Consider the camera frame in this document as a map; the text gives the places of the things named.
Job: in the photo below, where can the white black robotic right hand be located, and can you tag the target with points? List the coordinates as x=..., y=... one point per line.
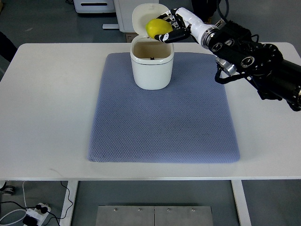
x=184, y=24

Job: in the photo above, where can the yellow lemon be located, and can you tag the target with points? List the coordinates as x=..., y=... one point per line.
x=157, y=27

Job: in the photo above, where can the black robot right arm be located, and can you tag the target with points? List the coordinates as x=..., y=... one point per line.
x=262, y=65

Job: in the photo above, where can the white trash bin with lid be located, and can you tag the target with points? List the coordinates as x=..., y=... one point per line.
x=152, y=60

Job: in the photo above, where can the white cabinet in background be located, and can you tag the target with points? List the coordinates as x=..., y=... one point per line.
x=124, y=10

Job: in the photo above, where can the blue textured mat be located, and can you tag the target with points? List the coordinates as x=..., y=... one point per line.
x=188, y=121

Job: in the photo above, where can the white appliance in background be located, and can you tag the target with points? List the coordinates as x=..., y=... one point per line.
x=94, y=6

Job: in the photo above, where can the left white table leg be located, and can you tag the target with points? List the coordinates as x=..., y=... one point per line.
x=69, y=203

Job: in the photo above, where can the white table leg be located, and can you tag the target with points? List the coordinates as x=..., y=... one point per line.
x=69, y=203
x=240, y=201

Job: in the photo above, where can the right white table leg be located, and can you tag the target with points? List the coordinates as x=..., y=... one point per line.
x=240, y=201

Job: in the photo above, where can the metal floor plate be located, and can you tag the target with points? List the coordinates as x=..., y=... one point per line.
x=154, y=216

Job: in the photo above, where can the white power strip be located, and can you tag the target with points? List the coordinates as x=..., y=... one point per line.
x=36, y=216

